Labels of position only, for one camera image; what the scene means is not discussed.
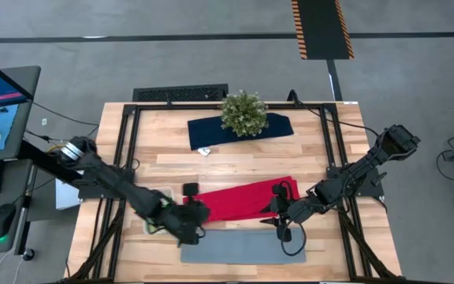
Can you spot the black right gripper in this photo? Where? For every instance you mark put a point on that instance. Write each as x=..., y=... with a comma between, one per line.
x=292, y=209

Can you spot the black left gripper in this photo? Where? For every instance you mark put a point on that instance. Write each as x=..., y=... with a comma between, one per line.
x=185, y=219

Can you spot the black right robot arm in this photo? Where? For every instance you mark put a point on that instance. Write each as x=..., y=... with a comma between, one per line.
x=365, y=165

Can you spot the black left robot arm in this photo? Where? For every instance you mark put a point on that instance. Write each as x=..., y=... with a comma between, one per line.
x=112, y=181

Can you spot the clear plastic tupperware container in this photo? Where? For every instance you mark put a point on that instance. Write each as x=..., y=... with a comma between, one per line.
x=167, y=192

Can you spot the red cloth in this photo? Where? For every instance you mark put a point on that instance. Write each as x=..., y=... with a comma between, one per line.
x=243, y=201

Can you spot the grey cloth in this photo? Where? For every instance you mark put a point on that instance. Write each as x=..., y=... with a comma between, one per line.
x=243, y=248

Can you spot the white cloth tag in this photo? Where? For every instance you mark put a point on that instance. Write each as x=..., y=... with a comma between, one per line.
x=204, y=151

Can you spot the navy blue cloth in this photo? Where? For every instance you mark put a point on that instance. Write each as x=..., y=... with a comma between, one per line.
x=207, y=134

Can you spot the green potted plant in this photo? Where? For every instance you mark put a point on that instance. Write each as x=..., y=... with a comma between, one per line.
x=244, y=114

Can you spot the white box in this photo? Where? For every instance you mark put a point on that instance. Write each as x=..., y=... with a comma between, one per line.
x=67, y=199

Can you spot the black keyboard on table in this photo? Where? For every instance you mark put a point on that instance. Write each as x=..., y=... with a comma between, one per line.
x=179, y=94

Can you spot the dark grey computer desk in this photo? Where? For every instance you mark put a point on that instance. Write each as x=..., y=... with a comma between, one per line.
x=12, y=173

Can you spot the black computer mouse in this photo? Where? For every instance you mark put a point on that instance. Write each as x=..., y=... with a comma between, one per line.
x=1, y=221

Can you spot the black floor mat orange stripes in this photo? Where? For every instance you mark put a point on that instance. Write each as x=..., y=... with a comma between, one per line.
x=321, y=27

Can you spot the black metal table frame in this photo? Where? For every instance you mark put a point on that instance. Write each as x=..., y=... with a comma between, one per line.
x=227, y=107

